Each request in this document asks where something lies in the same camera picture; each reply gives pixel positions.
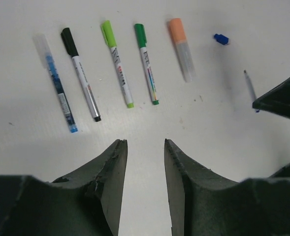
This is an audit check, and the blue pen cap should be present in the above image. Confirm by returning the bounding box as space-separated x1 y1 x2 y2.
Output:
213 33 230 46

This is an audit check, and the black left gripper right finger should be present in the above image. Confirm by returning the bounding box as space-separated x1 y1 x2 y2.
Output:
164 139 290 236

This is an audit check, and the silver pen lime end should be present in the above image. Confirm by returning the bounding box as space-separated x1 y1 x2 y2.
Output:
101 20 134 109

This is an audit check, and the blue capped pen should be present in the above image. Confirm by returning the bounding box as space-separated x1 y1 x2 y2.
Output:
33 34 78 133

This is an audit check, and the orange capped grey highlighter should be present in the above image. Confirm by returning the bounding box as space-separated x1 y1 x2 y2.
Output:
168 18 196 83

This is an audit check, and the white pen blue tip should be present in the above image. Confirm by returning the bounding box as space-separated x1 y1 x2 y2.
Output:
243 70 257 103

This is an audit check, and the white pen green end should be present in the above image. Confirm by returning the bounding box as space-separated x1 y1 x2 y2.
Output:
134 24 159 105

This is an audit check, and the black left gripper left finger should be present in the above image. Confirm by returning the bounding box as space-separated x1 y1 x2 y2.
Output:
0 140 128 236

